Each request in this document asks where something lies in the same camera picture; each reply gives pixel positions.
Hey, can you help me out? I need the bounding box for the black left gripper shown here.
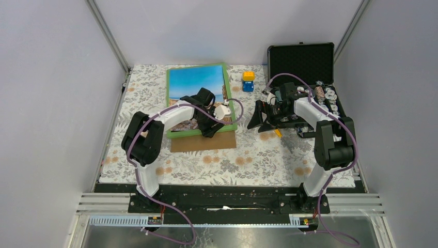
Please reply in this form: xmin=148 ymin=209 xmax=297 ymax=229
xmin=195 ymin=106 xmax=224 ymax=137

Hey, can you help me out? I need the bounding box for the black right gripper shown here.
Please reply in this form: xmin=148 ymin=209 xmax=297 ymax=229
xmin=247 ymin=100 xmax=293 ymax=133

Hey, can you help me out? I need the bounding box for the landscape photo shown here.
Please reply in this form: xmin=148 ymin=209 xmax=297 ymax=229
xmin=169 ymin=65 xmax=229 ymax=132

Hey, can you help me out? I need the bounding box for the green wooden picture frame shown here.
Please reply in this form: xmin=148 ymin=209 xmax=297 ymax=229
xmin=166 ymin=62 xmax=238 ymax=139

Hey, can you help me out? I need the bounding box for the brown frame backing board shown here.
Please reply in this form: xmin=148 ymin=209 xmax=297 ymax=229
xmin=170 ymin=131 xmax=237 ymax=152

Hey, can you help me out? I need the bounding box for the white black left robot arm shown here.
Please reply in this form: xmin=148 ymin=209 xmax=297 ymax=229
xmin=121 ymin=88 xmax=231 ymax=212

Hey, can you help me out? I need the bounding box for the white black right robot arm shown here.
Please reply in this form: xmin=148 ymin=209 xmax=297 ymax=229
xmin=247 ymin=83 xmax=356 ymax=213

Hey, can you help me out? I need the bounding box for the floral tablecloth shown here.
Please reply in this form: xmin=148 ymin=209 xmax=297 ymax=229
xmin=99 ymin=65 xmax=316 ymax=187

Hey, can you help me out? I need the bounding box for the blue toy brick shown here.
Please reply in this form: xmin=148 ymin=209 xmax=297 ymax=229
xmin=242 ymin=81 xmax=254 ymax=92

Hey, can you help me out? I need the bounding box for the yellow toy brick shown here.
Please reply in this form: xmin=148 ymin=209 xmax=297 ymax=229
xmin=242 ymin=71 xmax=255 ymax=82

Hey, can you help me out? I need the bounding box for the black poker chip case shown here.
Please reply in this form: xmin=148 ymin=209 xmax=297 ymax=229
xmin=267 ymin=42 xmax=334 ymax=128

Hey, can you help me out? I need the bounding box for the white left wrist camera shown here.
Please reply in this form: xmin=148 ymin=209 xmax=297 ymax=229
xmin=213 ymin=101 xmax=232 ymax=120

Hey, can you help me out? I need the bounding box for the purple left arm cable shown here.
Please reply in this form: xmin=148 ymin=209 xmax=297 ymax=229
xmin=126 ymin=98 xmax=244 ymax=245

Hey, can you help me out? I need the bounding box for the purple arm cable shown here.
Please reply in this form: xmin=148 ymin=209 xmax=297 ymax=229
xmin=126 ymin=98 xmax=244 ymax=245
xmin=262 ymin=72 xmax=362 ymax=248

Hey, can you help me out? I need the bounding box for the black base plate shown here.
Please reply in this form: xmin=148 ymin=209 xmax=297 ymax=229
xmin=94 ymin=183 xmax=367 ymax=226

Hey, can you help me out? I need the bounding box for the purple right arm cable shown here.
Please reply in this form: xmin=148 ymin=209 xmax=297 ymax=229
xmin=262 ymin=72 xmax=362 ymax=248

